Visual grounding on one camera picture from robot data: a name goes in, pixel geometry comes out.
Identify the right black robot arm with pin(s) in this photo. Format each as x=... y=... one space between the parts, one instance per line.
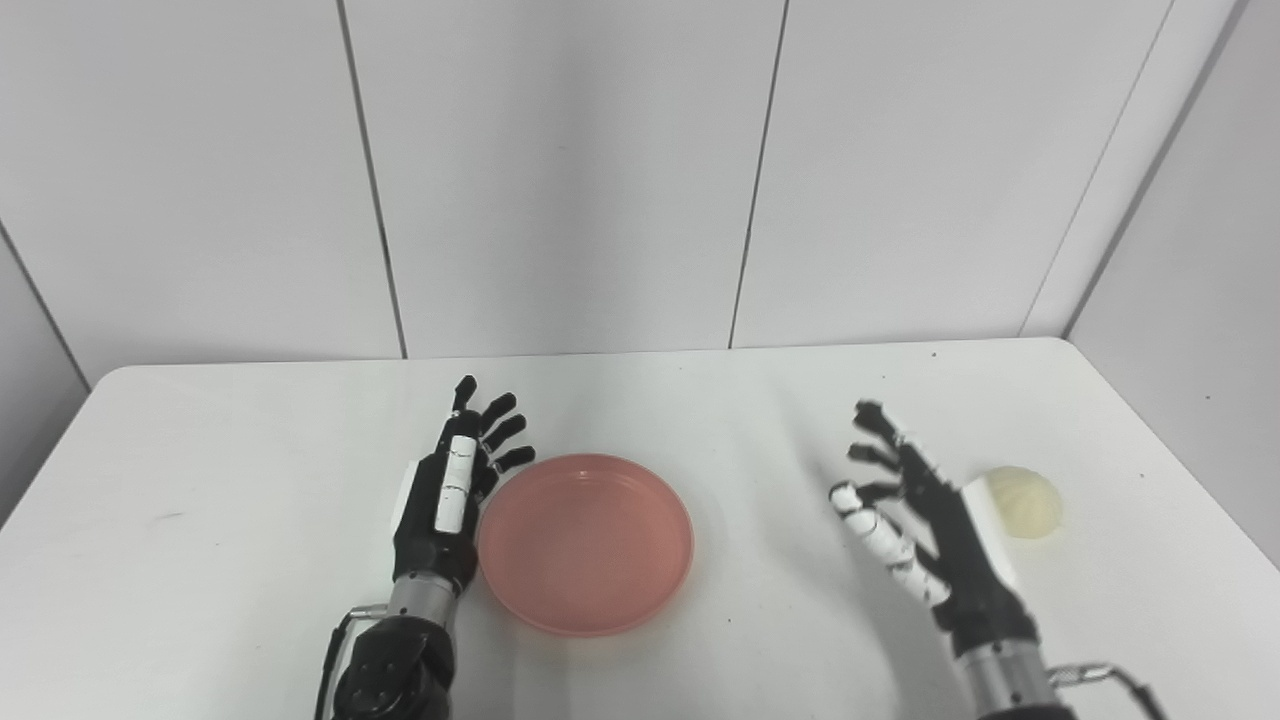
x=1010 y=685

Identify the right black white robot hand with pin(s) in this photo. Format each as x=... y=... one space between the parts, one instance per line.
x=950 y=560

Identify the cream steamed bun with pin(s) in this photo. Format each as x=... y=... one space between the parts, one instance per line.
x=1028 y=505

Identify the pink round plate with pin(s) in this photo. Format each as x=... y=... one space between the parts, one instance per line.
x=585 y=545

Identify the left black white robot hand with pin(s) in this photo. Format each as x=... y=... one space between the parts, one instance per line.
x=440 y=510

